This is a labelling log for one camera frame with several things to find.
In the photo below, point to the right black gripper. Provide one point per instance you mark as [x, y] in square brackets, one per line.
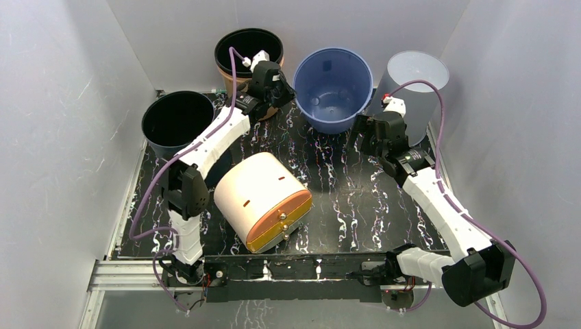
[364, 131]

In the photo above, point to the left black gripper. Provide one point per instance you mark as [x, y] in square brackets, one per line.
[289, 93]

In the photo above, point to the large grey container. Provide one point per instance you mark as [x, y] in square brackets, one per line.
[420, 100]

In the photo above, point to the blue plastic bucket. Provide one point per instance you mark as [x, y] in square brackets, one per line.
[333, 85]

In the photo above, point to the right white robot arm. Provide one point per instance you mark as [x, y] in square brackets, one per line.
[477, 265]

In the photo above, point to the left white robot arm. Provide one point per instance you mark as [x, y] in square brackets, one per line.
[184, 188]

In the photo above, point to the dark navy bucket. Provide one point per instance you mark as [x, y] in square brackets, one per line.
[175, 120]

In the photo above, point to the white orange drawer box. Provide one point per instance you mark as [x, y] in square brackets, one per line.
[262, 201]

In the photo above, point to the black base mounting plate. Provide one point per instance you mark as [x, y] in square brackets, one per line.
[366, 277]

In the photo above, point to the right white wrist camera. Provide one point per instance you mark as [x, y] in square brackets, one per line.
[393, 104]

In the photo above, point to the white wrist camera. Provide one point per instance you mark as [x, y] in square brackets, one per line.
[251, 63]
[393, 104]

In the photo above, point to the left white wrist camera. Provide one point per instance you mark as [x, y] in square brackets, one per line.
[251, 63]

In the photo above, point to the aluminium frame rail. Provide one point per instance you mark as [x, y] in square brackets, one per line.
[126, 294]

